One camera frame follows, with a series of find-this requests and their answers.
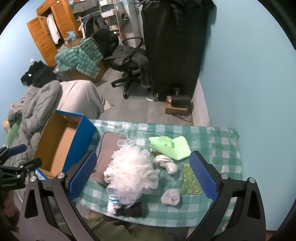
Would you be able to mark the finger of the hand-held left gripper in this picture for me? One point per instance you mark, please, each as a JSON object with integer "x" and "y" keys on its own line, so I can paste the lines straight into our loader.
{"x": 31, "y": 163}
{"x": 17, "y": 149}

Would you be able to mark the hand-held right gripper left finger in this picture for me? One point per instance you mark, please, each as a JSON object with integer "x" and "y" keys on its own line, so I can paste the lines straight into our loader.
{"x": 83, "y": 173}

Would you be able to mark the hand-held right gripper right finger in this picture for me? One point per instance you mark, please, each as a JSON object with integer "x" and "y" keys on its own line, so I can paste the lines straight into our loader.
{"x": 203, "y": 176}

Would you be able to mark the white blue striped sock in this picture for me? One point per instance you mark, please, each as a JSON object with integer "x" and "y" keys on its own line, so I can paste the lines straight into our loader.
{"x": 113, "y": 204}

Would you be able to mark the white mesh bath loofah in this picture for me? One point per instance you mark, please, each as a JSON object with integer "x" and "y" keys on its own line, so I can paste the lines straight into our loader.
{"x": 131, "y": 171}

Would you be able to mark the black sock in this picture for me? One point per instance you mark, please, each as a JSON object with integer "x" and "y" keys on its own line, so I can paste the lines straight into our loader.
{"x": 131, "y": 209}

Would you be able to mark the green beaded pad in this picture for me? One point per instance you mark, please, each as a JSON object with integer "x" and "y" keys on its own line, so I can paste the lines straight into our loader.
{"x": 189, "y": 180}

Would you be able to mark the light green pillow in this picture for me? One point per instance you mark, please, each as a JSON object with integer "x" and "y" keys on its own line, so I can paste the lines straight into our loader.
{"x": 11, "y": 134}

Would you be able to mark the white grey rolled sock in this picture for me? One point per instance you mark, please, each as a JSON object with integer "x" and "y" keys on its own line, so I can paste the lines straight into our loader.
{"x": 172, "y": 168}
{"x": 161, "y": 160}

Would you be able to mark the grey-brown folded towel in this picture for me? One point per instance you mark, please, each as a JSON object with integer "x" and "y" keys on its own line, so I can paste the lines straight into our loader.
{"x": 106, "y": 148}

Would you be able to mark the green checked tablecloth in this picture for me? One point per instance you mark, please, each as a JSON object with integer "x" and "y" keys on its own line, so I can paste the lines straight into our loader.
{"x": 208, "y": 141}

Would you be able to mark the light green folded cloth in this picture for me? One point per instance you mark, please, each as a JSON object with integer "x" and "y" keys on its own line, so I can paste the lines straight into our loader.
{"x": 180, "y": 148}

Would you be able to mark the light grey rolled sock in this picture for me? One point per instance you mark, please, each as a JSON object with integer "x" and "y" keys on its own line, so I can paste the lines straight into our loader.
{"x": 170, "y": 197}

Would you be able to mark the grey quilted duvet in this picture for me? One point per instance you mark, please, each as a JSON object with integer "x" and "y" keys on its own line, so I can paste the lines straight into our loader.
{"x": 37, "y": 104}

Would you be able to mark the small wooden box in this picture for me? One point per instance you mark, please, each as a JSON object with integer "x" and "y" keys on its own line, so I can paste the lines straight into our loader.
{"x": 175, "y": 110}

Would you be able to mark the beige cushion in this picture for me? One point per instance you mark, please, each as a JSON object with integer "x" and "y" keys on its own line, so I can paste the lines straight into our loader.
{"x": 78, "y": 97}

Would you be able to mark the black bag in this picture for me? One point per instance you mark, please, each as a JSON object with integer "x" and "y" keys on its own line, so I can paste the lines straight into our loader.
{"x": 39, "y": 74}

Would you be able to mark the black device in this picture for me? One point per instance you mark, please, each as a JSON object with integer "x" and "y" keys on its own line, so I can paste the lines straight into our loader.
{"x": 181, "y": 99}

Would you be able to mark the brown cardboard box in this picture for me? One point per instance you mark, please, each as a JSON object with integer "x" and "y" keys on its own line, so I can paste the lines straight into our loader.
{"x": 94, "y": 75}

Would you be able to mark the wooden louvred wardrobe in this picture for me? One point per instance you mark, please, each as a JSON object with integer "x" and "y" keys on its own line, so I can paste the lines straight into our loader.
{"x": 41, "y": 39}

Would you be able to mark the green checked cloth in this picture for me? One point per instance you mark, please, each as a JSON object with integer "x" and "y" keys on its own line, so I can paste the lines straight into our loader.
{"x": 87, "y": 53}

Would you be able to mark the black office chair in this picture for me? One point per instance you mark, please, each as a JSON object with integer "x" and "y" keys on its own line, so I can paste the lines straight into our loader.
{"x": 129, "y": 62}

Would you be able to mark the white hanging garment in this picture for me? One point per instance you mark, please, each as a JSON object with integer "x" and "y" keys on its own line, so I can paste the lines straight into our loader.
{"x": 53, "y": 27}

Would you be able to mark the tall black fabric wardrobe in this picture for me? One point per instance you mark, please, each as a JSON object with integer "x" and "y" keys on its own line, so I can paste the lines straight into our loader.
{"x": 173, "y": 46}

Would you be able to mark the dark hanging clothes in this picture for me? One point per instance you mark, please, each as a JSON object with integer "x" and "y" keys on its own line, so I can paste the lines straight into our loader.
{"x": 92, "y": 26}

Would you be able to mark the metal shelf rack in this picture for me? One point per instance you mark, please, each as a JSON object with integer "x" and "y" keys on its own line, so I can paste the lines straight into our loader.
{"x": 108, "y": 14}

